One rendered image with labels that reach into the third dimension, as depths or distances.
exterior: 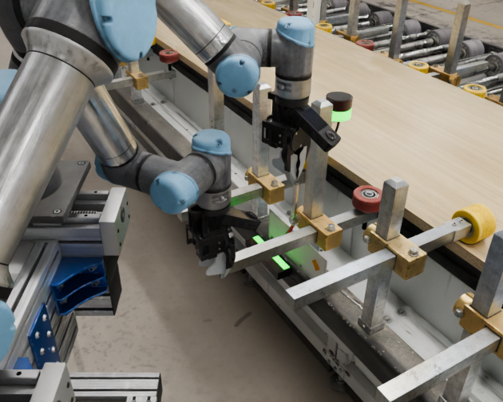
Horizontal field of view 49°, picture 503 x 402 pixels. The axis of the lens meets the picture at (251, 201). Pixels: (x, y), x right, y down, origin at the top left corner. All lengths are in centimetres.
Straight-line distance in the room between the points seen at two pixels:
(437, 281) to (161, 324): 125
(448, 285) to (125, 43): 99
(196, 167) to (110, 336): 140
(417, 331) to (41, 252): 91
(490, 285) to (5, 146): 77
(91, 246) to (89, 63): 60
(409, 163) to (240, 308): 108
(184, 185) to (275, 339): 136
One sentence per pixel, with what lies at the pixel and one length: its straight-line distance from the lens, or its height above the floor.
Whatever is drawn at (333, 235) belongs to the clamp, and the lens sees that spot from 133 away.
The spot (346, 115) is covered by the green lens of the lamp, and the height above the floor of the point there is 114.
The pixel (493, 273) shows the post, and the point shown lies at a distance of 100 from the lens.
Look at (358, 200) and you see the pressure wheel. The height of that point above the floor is 90.
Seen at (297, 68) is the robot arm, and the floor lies 128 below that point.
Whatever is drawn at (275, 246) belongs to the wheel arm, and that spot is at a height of 86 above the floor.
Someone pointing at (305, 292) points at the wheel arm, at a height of 96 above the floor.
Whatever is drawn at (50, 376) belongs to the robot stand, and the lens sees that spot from 89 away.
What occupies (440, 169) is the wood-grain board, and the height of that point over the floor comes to 90.
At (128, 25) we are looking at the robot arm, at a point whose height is 147.
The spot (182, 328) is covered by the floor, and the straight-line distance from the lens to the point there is 229.
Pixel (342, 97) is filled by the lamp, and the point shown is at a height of 117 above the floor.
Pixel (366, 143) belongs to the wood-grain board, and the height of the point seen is 90.
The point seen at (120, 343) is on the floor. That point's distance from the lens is 228.
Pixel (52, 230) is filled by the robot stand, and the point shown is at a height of 97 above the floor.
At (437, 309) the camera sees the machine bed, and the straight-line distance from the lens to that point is 147.
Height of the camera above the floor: 166
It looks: 34 degrees down
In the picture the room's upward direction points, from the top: 1 degrees clockwise
